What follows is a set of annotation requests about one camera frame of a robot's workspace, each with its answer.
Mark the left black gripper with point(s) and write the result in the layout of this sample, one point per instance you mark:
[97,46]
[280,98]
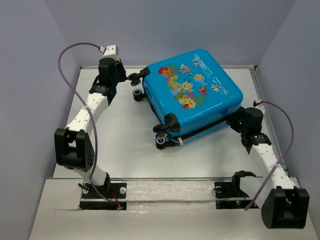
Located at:
[119,65]

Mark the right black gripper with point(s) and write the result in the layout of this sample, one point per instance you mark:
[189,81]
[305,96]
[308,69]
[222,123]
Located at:
[231,119]

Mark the blue hard-shell suitcase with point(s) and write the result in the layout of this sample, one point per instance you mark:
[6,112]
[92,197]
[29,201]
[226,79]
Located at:
[190,94]

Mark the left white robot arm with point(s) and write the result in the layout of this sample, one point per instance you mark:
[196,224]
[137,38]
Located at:
[74,149]

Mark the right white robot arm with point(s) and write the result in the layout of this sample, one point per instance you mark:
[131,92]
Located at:
[283,205]

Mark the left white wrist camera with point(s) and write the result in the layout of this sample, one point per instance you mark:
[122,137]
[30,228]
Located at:
[111,51]

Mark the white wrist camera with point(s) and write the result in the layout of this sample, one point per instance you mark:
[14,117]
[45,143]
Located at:
[111,51]
[259,105]

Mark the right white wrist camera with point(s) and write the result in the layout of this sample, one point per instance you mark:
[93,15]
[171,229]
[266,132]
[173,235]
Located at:
[259,105]

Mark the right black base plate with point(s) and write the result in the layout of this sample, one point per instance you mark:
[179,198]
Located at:
[227,197]

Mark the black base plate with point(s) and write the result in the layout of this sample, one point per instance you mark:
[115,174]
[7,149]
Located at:
[227,197]
[114,200]

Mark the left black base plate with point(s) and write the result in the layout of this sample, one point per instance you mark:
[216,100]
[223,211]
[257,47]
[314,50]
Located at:
[114,200]

